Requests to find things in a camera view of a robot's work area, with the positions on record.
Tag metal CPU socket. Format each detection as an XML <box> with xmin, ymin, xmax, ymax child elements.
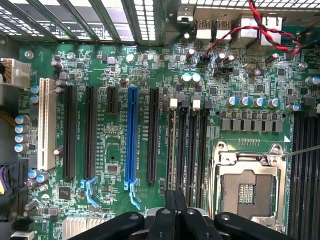
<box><xmin>208</xmin><ymin>141</ymin><xmax>288</xmax><ymax>232</ymax></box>

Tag silver finned heat sink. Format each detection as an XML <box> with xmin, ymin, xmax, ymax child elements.
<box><xmin>62</xmin><ymin>216</ymin><xmax>108</xmax><ymax>240</ymax></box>

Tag red black twisted wire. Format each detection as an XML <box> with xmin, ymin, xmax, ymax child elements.
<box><xmin>204</xmin><ymin>0</ymin><xmax>302</xmax><ymax>63</ymax></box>

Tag RAM slot with black latches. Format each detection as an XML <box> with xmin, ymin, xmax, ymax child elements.
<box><xmin>176</xmin><ymin>99</ymin><xmax>190</xmax><ymax>195</ymax></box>
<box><xmin>197</xmin><ymin>101</ymin><xmax>213</xmax><ymax>210</ymax></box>

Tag grey metal PC case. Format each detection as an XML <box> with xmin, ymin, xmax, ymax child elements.
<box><xmin>0</xmin><ymin>0</ymin><xmax>320</xmax><ymax>240</ymax></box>

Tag RAM slot with white latches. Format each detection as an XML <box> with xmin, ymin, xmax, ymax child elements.
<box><xmin>186</xmin><ymin>99</ymin><xmax>202</xmax><ymax>208</ymax></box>
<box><xmin>165</xmin><ymin>97</ymin><xmax>179</xmax><ymax>192</ymax></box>

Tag light blue slot latch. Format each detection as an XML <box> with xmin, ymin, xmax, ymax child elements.
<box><xmin>124</xmin><ymin>179</ymin><xmax>142</xmax><ymax>211</ymax></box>
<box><xmin>80</xmin><ymin>176</ymin><xmax>98</xmax><ymax>208</ymax></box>

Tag white power connector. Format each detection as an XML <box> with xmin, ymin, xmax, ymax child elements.
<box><xmin>0</xmin><ymin>57</ymin><xmax>32</xmax><ymax>90</ymax></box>

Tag green motherboard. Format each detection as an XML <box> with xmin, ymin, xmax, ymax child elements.
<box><xmin>18</xmin><ymin>23</ymin><xmax>320</xmax><ymax>240</ymax></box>

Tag white expansion slot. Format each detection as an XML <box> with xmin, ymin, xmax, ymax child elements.
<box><xmin>37</xmin><ymin>77</ymin><xmax>58</xmax><ymax>171</ymax></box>

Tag black SATA connector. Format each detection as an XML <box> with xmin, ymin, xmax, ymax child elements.
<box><xmin>11</xmin><ymin>219</ymin><xmax>35</xmax><ymax>232</ymax></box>

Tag metal ethernet port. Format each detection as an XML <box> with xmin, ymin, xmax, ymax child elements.
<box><xmin>259</xmin><ymin>14</ymin><xmax>283</xmax><ymax>46</ymax></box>

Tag short black expansion slot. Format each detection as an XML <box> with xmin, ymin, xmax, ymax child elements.
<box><xmin>106</xmin><ymin>86</ymin><xmax>119</xmax><ymax>115</ymax></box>

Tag black connector purple wires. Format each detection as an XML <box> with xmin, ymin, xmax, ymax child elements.
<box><xmin>0</xmin><ymin>161</ymin><xmax>29</xmax><ymax>198</ymax></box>

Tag yellow braided wire bundle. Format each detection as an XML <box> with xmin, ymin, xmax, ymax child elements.
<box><xmin>0</xmin><ymin>109</ymin><xmax>18</xmax><ymax>129</ymax></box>

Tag large metal port block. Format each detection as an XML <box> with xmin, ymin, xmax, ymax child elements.
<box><xmin>231</xmin><ymin>15</ymin><xmax>260</xmax><ymax>48</ymax></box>

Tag long black expansion slot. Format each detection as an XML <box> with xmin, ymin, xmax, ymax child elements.
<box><xmin>62</xmin><ymin>84</ymin><xmax>78</xmax><ymax>180</ymax></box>
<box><xmin>146</xmin><ymin>87</ymin><xmax>160</xmax><ymax>183</ymax></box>
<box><xmin>83</xmin><ymin>86</ymin><xmax>98</xmax><ymax>180</ymax></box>

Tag blue expansion slot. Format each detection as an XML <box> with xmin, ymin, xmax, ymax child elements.
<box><xmin>124</xmin><ymin>86</ymin><xmax>140</xmax><ymax>183</ymax></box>

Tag metal USB port stack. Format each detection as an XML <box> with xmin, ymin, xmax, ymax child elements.
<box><xmin>215</xmin><ymin>19</ymin><xmax>232</xmax><ymax>41</ymax></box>
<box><xmin>196</xmin><ymin>19</ymin><xmax>213</xmax><ymax>42</ymax></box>

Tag thin metal locking lever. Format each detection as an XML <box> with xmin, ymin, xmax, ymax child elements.
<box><xmin>281</xmin><ymin>144</ymin><xmax>320</xmax><ymax>160</ymax></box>

